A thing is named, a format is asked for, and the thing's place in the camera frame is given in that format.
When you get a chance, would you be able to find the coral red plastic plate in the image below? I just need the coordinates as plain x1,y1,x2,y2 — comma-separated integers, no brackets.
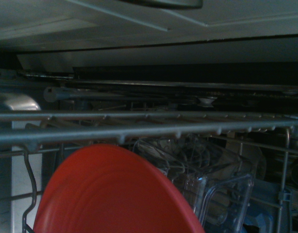
33,143,206,233

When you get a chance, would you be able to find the metal drawer handle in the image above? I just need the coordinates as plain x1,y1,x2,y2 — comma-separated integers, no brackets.
126,0,203,10

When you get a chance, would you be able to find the grey wire dishwasher rack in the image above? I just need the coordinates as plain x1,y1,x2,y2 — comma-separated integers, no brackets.
0,110,298,233

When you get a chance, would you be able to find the clear plastic container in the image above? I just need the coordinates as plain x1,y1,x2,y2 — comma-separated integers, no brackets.
132,133,266,233

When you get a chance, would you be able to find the white kitchen cabinet unit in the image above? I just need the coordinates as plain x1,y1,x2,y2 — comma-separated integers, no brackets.
0,0,298,58

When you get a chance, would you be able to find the built-in dishwasher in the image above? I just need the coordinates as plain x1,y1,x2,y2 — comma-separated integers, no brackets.
0,58,298,233

